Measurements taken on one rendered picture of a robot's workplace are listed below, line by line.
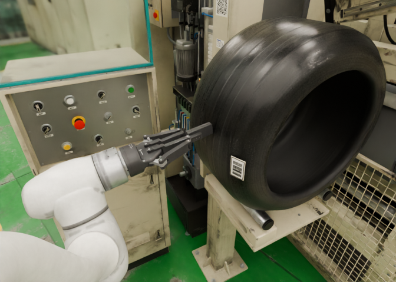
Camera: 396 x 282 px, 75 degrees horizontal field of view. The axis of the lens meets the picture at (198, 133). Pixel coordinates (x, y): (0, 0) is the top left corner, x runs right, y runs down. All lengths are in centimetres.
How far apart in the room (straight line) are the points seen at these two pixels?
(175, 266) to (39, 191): 137
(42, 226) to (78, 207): 174
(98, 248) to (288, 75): 53
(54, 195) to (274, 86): 51
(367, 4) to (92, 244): 103
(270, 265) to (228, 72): 147
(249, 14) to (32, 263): 87
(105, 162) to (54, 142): 64
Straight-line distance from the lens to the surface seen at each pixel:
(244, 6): 95
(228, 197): 103
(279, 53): 65
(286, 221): 108
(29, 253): 33
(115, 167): 59
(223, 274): 183
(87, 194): 60
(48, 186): 60
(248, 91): 62
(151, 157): 61
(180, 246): 194
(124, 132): 124
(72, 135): 121
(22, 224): 244
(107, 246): 59
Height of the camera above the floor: 160
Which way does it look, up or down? 32 degrees down
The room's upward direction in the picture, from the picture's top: straight up
